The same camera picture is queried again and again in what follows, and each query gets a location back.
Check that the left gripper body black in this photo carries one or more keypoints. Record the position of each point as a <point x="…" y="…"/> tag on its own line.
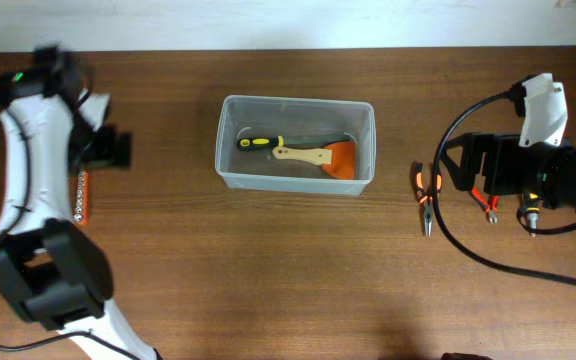
<point x="119" y="150"/>

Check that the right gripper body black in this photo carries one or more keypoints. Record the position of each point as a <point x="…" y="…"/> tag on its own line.
<point x="471" y="161"/>

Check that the clear plastic container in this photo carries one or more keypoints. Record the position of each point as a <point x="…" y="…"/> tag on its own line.
<point x="259" y="116"/>

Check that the file yellow black handle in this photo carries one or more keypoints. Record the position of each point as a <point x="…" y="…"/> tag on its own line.
<point x="262" y="143"/>

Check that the orange scraper wooden handle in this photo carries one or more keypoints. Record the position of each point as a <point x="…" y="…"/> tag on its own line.
<point x="337" y="159"/>

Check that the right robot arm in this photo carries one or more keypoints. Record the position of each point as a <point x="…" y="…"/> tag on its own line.
<point x="558" y="186"/>

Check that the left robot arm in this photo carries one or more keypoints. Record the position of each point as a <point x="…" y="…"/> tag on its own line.
<point x="56" y="131"/>

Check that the yellow black screwdriver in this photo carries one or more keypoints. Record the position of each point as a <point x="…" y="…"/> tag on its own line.
<point x="529" y="211"/>

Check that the red black cutting pliers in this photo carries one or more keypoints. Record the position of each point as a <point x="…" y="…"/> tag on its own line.
<point x="488" y="205"/>

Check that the orange black needle-nose pliers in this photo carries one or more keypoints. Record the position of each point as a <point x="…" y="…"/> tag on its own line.
<point x="424" y="197"/>

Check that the orange socket bit rail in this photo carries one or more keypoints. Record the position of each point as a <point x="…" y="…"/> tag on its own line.
<point x="81" y="201"/>

